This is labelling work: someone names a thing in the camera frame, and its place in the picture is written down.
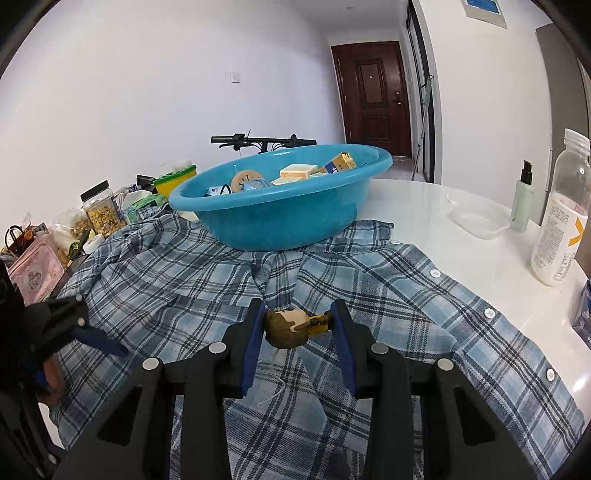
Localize black bicycle handlebar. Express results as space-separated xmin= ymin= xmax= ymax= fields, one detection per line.
xmin=211 ymin=134 xmax=317 ymax=154

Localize grey folding rack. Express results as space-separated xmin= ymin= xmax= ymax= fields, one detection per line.
xmin=412 ymin=75 xmax=435 ymax=183

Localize yellow container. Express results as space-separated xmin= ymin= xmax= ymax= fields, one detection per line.
xmin=152 ymin=160 xmax=198 ymax=199

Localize clear plastic container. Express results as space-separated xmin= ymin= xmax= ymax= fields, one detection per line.
xmin=448 ymin=203 xmax=511 ymax=240

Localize dark brown door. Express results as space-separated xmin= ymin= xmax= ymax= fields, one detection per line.
xmin=331 ymin=41 xmax=413 ymax=158

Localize grey cabinet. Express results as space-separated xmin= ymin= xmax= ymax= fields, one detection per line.
xmin=536 ymin=23 xmax=591 ymax=222

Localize brown plush keychain toy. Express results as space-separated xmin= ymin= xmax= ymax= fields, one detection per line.
xmin=259 ymin=309 xmax=334 ymax=407

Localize blue plastic basin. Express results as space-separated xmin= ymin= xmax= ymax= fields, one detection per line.
xmin=168 ymin=144 xmax=393 ymax=252

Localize pale green pump bottle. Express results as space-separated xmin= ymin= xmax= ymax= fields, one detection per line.
xmin=510 ymin=159 xmax=536 ymax=233

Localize pink pouch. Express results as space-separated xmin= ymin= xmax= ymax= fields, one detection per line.
xmin=8 ymin=240 xmax=65 ymax=306

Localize clear bottle with white cap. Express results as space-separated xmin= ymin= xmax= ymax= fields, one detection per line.
xmin=531 ymin=128 xmax=591 ymax=287

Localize white desktop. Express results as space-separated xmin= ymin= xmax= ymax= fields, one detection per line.
xmin=178 ymin=179 xmax=591 ymax=416

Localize black handled scissors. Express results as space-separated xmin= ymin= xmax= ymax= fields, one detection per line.
xmin=4 ymin=224 xmax=28 ymax=254

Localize blue plaid shirt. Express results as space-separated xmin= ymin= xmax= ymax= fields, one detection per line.
xmin=48 ymin=205 xmax=585 ymax=480

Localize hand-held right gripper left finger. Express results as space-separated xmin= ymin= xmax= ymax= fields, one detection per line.
xmin=53 ymin=298 xmax=267 ymax=480

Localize green tissue pack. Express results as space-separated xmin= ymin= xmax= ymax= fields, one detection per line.
xmin=127 ymin=194 xmax=167 ymax=220

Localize yellow and white box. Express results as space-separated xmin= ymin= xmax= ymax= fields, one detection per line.
xmin=280 ymin=164 xmax=319 ymax=182

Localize person's left hand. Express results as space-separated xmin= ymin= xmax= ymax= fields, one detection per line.
xmin=45 ymin=356 xmax=64 ymax=403

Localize clear jar with black lid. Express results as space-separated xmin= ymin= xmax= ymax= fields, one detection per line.
xmin=80 ymin=181 xmax=129 ymax=238

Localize yellow and blue carton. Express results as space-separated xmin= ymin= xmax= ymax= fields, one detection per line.
xmin=323 ymin=152 xmax=357 ymax=174

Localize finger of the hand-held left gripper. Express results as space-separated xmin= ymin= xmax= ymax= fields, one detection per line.
xmin=23 ymin=295 xmax=131 ymax=358
xmin=32 ymin=357 xmax=49 ymax=391

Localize clear snack bag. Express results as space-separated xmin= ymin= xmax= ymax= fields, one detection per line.
xmin=51 ymin=209 xmax=93 ymax=259

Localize round beige perforated disc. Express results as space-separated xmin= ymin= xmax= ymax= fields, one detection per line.
xmin=231 ymin=169 xmax=262 ymax=193

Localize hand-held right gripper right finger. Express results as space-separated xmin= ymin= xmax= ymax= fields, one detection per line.
xmin=330 ymin=298 xmax=539 ymax=480

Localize blue framed wall panel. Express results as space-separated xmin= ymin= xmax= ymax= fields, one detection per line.
xmin=462 ymin=0 xmax=508 ymax=29

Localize black framed glass door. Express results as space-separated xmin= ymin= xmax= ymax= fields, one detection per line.
xmin=405 ymin=0 xmax=441 ymax=184

